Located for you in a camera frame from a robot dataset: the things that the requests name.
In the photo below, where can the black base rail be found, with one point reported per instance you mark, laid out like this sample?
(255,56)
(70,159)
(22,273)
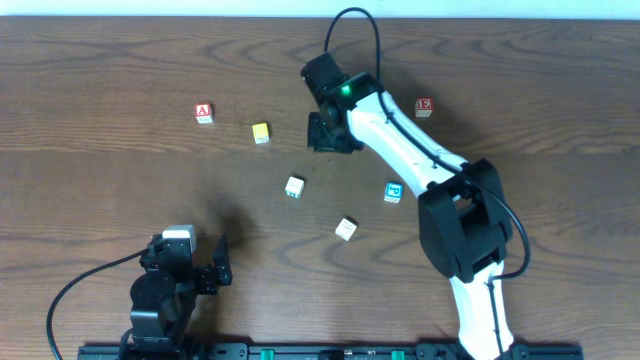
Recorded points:
(425,351)

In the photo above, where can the red letter A block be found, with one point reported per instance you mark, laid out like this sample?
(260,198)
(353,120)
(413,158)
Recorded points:
(203,113)

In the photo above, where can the plain white wooden block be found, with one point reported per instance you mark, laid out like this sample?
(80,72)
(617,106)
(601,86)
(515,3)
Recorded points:
(346,228)

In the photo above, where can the red letter E block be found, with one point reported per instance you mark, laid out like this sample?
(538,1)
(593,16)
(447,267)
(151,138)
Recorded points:
(424,107)

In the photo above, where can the blue letter P block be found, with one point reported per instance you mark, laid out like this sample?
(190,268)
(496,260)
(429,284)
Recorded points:
(393,192)

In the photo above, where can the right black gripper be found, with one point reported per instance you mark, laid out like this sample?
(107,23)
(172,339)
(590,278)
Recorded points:
(329,138)

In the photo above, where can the white block green side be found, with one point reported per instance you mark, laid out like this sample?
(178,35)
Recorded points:
(294,187)

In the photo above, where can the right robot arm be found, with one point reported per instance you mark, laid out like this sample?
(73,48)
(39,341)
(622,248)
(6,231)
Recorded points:
(464,221)

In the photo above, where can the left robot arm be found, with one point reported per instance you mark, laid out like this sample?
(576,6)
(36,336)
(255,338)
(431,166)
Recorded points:
(164,298)

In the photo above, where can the yellow wooden block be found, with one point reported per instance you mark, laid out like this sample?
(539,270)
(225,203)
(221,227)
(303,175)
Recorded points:
(261,133)

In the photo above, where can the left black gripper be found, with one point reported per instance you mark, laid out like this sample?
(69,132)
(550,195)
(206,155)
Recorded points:
(208,278)

